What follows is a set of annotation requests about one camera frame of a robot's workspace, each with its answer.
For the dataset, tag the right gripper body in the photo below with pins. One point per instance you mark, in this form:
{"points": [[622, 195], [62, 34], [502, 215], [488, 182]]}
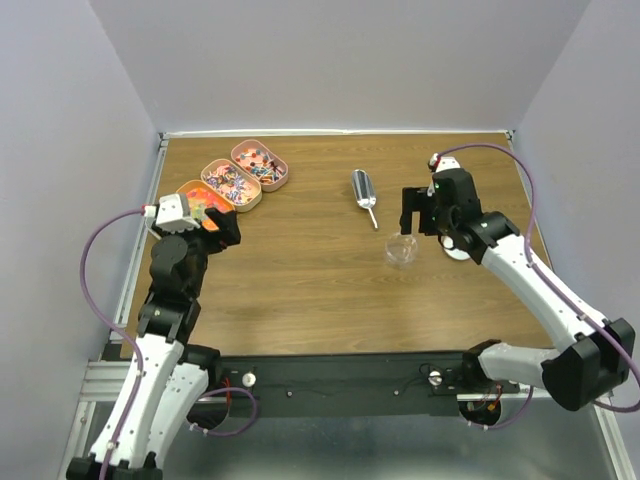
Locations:
{"points": [[443, 221]]}

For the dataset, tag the white round lid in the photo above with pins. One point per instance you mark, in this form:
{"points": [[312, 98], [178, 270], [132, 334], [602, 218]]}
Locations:
{"points": [[454, 253]]}

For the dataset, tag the orange candy tray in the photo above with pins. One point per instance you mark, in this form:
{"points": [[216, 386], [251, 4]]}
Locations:
{"points": [[201, 197]]}

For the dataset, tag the beige candy tray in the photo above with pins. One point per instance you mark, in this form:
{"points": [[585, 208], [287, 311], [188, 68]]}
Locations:
{"points": [[233, 183]]}

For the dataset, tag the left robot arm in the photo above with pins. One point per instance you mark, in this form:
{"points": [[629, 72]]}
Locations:
{"points": [[167, 375]]}

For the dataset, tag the clear plastic cup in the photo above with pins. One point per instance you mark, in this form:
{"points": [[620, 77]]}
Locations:
{"points": [[401, 250]]}

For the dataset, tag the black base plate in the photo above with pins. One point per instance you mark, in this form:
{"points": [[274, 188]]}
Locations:
{"points": [[354, 385]]}

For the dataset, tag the pink candy tray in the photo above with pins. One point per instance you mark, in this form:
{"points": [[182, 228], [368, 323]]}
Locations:
{"points": [[261, 163]]}

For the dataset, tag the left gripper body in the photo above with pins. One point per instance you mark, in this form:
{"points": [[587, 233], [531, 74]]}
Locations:
{"points": [[201, 242]]}

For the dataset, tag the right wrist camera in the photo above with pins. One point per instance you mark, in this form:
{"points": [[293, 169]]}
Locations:
{"points": [[438, 163]]}

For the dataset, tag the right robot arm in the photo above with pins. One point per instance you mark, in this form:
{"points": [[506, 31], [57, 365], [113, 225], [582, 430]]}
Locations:
{"points": [[589, 353]]}

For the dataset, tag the metal scoop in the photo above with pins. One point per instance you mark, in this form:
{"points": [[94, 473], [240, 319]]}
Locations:
{"points": [[364, 193]]}

